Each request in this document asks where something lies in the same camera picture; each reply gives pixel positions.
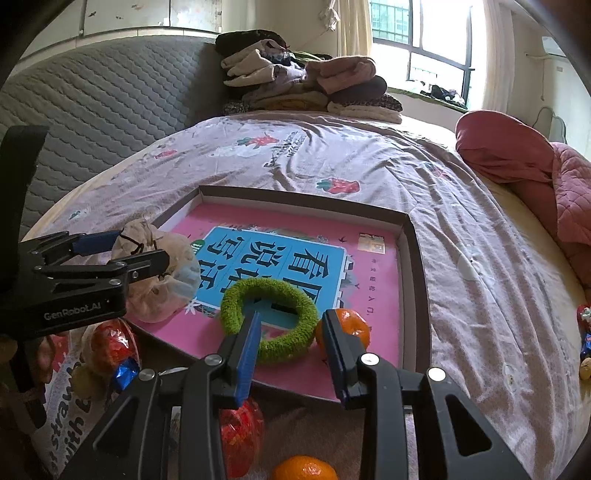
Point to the window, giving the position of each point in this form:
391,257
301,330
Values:
429,32

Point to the small colourful toy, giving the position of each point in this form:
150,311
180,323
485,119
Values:
584,341

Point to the cream curtain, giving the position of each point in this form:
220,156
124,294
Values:
355,27

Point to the pink quilt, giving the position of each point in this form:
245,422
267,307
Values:
508,152

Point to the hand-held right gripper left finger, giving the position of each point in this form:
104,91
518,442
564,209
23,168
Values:
249,355

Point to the grey cardboard box tray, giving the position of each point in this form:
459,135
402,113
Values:
411,300

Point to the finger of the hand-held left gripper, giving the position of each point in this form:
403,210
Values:
147,263
97,242

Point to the dark clothes on windowsill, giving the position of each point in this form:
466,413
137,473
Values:
443,94

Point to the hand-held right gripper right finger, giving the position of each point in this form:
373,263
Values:
334,355

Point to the red toy egg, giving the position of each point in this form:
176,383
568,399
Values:
111,344

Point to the grey quilted headboard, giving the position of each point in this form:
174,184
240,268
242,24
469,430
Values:
115,101

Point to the orange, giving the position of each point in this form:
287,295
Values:
304,468
355,325

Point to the pink and blue book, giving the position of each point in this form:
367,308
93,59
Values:
369,286

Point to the white-topped toy egg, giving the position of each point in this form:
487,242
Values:
244,438

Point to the white sheer curtain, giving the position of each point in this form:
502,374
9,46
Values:
496,55

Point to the pile of folded clothes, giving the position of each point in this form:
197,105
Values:
295,78

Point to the white air conditioner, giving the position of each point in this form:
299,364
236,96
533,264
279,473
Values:
553,47

